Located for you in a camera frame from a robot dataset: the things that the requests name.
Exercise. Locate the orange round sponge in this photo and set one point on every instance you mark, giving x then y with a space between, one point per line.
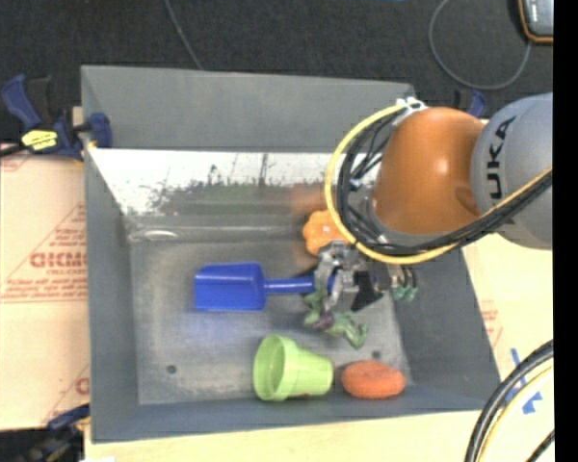
373 379

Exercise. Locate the light green plastic cup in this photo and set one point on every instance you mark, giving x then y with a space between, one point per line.
294 371

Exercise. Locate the grey metal bin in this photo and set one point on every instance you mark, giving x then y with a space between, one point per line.
221 109

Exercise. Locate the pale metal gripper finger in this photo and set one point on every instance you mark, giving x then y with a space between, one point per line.
343 290
322 277

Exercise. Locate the brown cardboard board, red print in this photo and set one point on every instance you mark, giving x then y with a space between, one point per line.
38 219

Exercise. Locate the blue plastic scoop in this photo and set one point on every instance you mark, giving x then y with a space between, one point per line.
231 287

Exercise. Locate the orange flower-shaped toy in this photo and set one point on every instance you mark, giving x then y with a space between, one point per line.
320 231

